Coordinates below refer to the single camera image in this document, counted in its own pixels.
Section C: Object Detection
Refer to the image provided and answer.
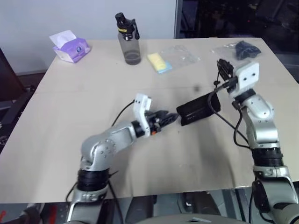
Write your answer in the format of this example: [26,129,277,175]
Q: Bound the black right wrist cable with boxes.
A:
[208,79,252,149]

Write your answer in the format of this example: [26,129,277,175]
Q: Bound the grey sports water bottle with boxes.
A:
[114,12,142,66]

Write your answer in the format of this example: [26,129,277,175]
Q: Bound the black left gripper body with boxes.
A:
[144,111,164,136]

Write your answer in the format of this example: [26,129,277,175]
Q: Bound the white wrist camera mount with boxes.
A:
[132,93,153,139]
[228,62,260,98]

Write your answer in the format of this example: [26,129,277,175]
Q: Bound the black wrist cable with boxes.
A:
[111,99,136,127]
[208,79,252,149]

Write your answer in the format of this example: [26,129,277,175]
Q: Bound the yellow and blue sponge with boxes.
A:
[147,53,173,74]

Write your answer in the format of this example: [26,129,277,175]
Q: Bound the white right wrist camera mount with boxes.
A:
[228,62,260,98]

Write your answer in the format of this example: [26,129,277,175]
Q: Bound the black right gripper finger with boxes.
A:
[216,58,232,70]
[218,67,231,79]

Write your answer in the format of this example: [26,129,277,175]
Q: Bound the black metal frame furniture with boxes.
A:
[0,46,36,147]

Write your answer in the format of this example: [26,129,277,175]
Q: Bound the dark rounded shape with red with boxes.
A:
[0,202,45,224]

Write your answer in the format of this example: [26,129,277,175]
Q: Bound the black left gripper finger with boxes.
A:
[161,113,180,128]
[158,109,175,119]

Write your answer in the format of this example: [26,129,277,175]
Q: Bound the clear bag with black item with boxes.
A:
[211,41,263,63]

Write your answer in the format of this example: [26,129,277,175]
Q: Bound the grey robot torso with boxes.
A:
[130,210,239,224]

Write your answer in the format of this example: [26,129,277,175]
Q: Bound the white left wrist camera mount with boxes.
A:
[132,93,153,139]

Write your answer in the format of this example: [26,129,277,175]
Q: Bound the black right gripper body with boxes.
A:
[223,63,237,81]

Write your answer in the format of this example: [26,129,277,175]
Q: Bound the purple tissue pack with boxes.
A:
[49,29,92,64]

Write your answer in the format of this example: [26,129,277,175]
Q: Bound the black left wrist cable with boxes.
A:
[111,99,136,127]

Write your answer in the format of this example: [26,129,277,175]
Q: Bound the empty clear plastic bag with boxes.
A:
[160,44,202,65]

